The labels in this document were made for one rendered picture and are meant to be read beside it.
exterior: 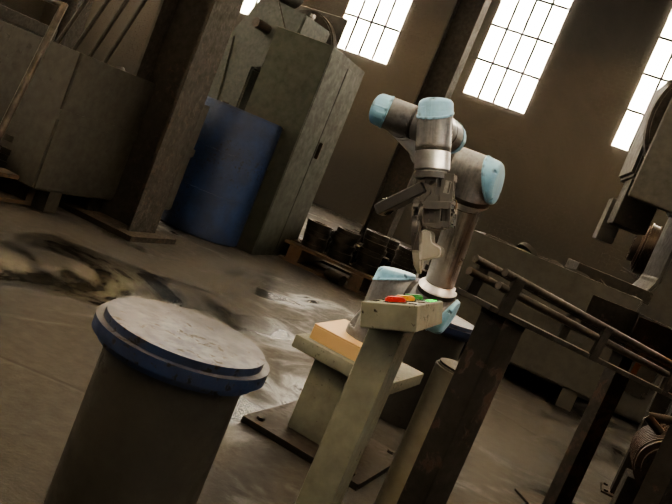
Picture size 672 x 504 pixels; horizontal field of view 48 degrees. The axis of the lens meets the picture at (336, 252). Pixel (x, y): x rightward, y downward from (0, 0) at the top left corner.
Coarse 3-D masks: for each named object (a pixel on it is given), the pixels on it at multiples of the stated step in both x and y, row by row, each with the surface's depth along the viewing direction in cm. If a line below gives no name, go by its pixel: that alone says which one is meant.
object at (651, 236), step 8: (648, 232) 642; (656, 232) 639; (640, 240) 646; (648, 240) 636; (656, 240) 634; (632, 248) 647; (640, 248) 642; (648, 248) 635; (632, 256) 650; (640, 256) 637; (648, 256) 635; (632, 264) 654; (640, 264) 641; (624, 272) 654; (632, 272) 653; (640, 272) 648
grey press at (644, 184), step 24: (648, 120) 445; (648, 144) 446; (624, 168) 504; (648, 168) 438; (624, 192) 486; (648, 192) 439; (624, 216) 481; (648, 216) 478; (600, 240) 532; (576, 264) 476; (648, 264) 511; (624, 288) 461; (648, 288) 470; (648, 312) 466; (552, 384) 481; (624, 408) 471
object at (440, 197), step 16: (416, 176) 158; (432, 176) 156; (448, 176) 157; (432, 192) 158; (448, 192) 156; (416, 208) 157; (432, 208) 156; (448, 208) 155; (432, 224) 157; (448, 224) 155
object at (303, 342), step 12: (300, 336) 221; (300, 348) 221; (312, 348) 219; (324, 348) 218; (324, 360) 218; (336, 360) 216; (348, 360) 216; (348, 372) 215; (408, 372) 231; (420, 372) 238; (396, 384) 215; (408, 384) 227
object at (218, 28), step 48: (192, 0) 419; (240, 0) 421; (480, 0) 867; (144, 48) 414; (192, 48) 418; (192, 96) 417; (432, 96) 883; (144, 144) 427; (144, 192) 413; (384, 192) 899; (144, 240) 415
